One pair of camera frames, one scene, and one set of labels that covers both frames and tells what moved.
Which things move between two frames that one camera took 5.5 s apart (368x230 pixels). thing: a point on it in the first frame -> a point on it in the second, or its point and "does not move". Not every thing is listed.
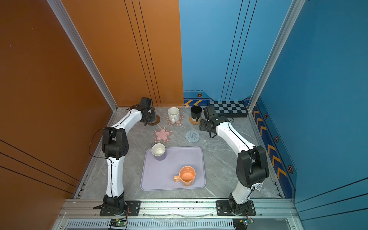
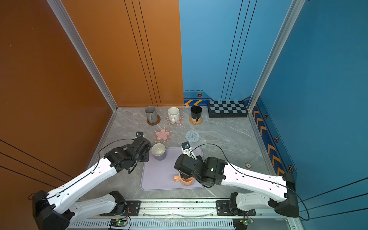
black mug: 196,112 does not move
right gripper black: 202,125 -> 183,175
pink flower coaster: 178,123 does not move
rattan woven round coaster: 194,122 does not move
